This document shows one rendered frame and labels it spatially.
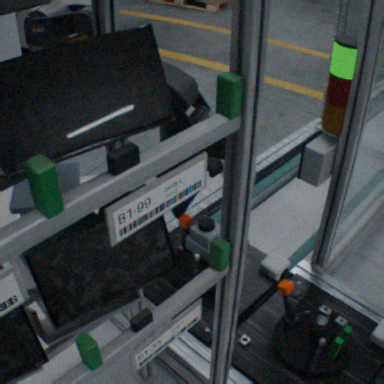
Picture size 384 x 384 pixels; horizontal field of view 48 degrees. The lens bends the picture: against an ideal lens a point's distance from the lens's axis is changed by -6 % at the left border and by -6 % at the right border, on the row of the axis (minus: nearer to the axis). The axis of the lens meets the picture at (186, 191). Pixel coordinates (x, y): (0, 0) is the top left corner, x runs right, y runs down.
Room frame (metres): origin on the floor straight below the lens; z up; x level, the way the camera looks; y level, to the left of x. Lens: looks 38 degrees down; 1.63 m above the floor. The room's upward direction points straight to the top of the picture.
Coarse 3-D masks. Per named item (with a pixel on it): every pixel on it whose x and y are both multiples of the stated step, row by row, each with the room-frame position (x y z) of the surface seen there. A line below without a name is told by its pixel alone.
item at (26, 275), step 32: (128, 192) 0.36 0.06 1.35; (96, 224) 0.28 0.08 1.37; (160, 224) 0.31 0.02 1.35; (32, 256) 0.25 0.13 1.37; (64, 256) 0.26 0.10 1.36; (96, 256) 0.27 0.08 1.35; (128, 256) 0.28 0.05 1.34; (160, 256) 0.29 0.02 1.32; (32, 288) 0.26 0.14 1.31; (64, 288) 0.24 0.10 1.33; (96, 288) 0.25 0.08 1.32; (128, 288) 0.26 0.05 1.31; (64, 320) 0.23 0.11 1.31
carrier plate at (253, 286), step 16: (176, 240) 0.68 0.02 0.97; (256, 256) 0.63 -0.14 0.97; (256, 272) 0.59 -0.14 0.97; (144, 288) 0.55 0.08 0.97; (160, 288) 0.55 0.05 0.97; (176, 288) 0.55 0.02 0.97; (256, 288) 0.55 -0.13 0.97; (272, 288) 0.56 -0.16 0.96; (208, 304) 0.51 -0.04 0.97; (240, 304) 0.51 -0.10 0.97; (256, 304) 0.52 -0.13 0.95; (208, 320) 0.48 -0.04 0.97; (208, 336) 0.44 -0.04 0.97
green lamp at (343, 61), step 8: (336, 48) 0.64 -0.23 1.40; (344, 48) 0.63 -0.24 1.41; (336, 56) 0.64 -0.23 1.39; (344, 56) 0.63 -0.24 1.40; (352, 56) 0.63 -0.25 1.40; (336, 64) 0.64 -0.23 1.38; (344, 64) 0.63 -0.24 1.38; (352, 64) 0.62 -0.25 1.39; (336, 72) 0.64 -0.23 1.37; (344, 72) 0.63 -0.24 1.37; (352, 72) 0.62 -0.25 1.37
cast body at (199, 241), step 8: (200, 224) 0.59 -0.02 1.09; (208, 224) 0.59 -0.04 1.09; (216, 224) 0.60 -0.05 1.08; (192, 232) 0.59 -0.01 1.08; (200, 232) 0.58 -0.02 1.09; (208, 232) 0.58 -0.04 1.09; (216, 232) 0.58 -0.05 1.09; (192, 240) 0.59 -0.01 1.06; (200, 240) 0.58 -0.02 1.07; (208, 240) 0.56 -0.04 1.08; (192, 248) 0.59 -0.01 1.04; (200, 248) 0.58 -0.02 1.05; (208, 248) 0.56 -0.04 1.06; (200, 256) 0.58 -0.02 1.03; (208, 256) 0.56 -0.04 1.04
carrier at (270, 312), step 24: (312, 288) 0.54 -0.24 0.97; (264, 312) 0.49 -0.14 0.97; (312, 312) 0.47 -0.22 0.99; (336, 312) 0.48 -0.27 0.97; (360, 312) 0.48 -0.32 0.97; (240, 336) 0.44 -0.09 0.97; (264, 336) 0.44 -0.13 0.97; (288, 336) 0.42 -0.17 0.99; (312, 336) 0.41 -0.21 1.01; (336, 336) 0.42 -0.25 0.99; (360, 336) 0.43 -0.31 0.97; (240, 360) 0.39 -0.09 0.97; (264, 360) 0.39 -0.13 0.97; (288, 360) 0.38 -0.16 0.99; (312, 360) 0.36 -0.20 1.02; (336, 360) 0.37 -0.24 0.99; (360, 360) 0.38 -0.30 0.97
